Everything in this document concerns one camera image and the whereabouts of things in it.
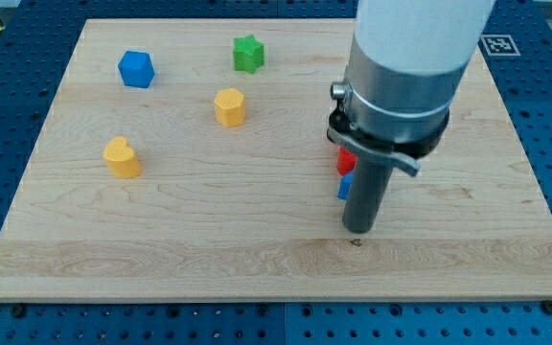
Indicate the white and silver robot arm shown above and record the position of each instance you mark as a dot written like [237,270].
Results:
[407,58]

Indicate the yellow hexagon block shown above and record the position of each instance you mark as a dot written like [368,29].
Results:
[230,107]

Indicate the blue hexagon block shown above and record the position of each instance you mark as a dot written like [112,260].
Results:
[136,69]

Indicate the small blue block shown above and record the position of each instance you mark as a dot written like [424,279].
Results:
[345,185]

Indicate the red block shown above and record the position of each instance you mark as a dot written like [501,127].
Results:
[346,161]

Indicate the light wooden board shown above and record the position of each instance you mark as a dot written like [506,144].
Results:
[250,213]

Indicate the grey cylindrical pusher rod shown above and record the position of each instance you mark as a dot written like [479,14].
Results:
[366,193]

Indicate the green star block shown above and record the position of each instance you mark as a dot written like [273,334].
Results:
[248,54]

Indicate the yellow heart block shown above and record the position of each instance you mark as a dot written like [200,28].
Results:
[121,159]

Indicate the black white fiducial marker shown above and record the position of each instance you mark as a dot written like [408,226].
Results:
[499,45]

